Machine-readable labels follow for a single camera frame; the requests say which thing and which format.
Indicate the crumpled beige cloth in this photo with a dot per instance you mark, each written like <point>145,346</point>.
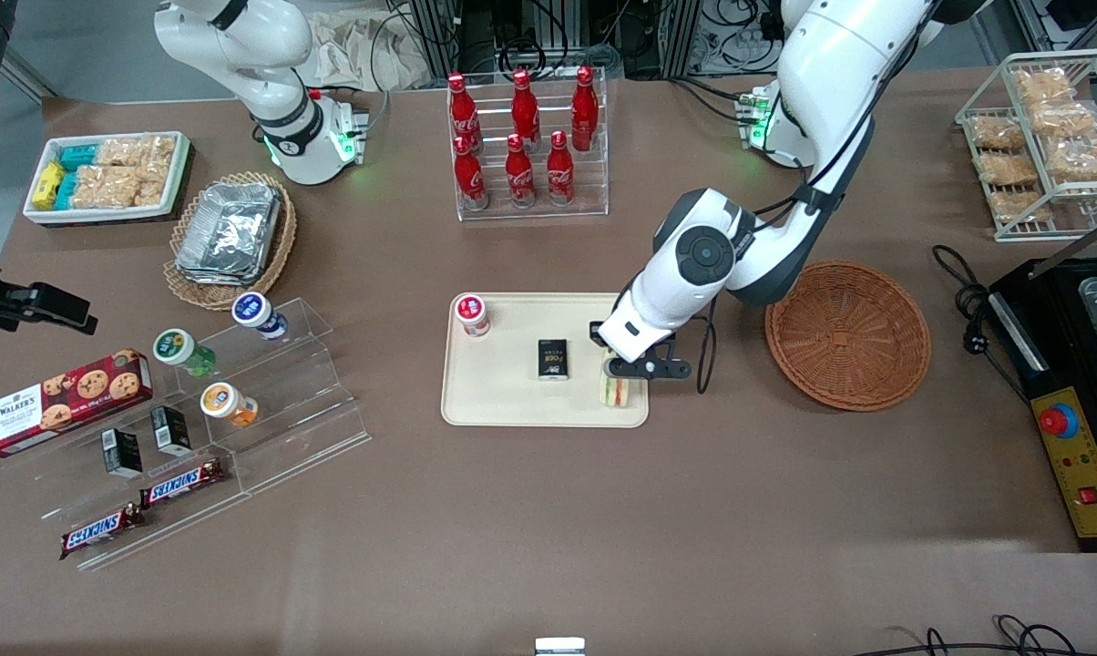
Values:
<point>348,50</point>

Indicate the clear bag of rice crackers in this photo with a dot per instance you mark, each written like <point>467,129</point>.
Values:
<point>120,150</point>
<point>158,148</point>
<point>104,187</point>
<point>152,191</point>

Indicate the black countertop appliance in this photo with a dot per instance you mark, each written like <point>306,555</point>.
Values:
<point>1059,301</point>

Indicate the clear bag of fried snacks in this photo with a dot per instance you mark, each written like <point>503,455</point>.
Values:
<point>1009,169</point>
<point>1063,118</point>
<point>1086,162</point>
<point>1020,205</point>
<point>997,132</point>
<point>1045,87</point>

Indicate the clear acrylic bottle rack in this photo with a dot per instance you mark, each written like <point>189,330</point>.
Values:
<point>594,191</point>

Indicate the green lidded small bottle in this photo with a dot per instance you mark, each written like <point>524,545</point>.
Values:
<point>179,349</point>

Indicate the grey metal bar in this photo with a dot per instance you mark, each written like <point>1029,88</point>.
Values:
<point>1081,244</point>

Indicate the blue lidded small bottle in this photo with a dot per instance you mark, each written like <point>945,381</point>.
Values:
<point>257,314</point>

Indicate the teal snack pack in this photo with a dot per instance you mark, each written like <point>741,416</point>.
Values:
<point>79,155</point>
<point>66,189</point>

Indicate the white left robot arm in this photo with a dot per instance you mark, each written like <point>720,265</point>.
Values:
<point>831,55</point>

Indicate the white rectangular snack bin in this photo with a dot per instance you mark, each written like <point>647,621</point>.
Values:
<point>179,173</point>

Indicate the red cookie box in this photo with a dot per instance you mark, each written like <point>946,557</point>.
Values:
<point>66,405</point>

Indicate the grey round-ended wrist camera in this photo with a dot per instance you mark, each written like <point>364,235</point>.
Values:
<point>644,369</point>

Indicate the black box with gold print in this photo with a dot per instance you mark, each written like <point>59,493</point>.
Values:
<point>553,360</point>

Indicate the stack of foil trays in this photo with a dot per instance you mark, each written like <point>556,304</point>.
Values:
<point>230,232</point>

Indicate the oval light wicker basket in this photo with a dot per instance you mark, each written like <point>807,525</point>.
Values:
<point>202,296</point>

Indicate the red emergency stop button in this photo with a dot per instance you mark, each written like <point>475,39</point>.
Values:
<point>1054,421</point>

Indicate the clear acrylic stepped display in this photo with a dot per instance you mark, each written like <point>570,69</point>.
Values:
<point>302,401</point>

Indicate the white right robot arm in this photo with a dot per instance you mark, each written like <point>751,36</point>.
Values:
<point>239,36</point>

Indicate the cream plastic tray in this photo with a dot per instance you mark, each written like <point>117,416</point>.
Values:
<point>503,392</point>

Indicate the yellow snack pack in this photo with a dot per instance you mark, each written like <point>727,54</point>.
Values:
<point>47,185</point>

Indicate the brown chocolate bar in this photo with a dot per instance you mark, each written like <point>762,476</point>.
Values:
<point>184,483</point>
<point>102,531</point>

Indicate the red cola bottle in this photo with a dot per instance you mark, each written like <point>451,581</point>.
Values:
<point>471,178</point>
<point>525,109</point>
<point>585,109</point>
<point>559,173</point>
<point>519,178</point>
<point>462,114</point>

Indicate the orange lidded small bottle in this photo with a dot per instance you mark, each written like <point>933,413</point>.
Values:
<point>225,403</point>

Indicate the small black carton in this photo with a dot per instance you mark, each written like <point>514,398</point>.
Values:
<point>171,430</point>
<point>122,453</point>

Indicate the round brown wicker basket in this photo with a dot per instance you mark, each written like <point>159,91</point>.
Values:
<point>849,337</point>

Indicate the triangle sandwich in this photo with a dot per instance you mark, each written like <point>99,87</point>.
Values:
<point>621,394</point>

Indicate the red lidded small cup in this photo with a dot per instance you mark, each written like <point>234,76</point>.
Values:
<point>472,312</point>

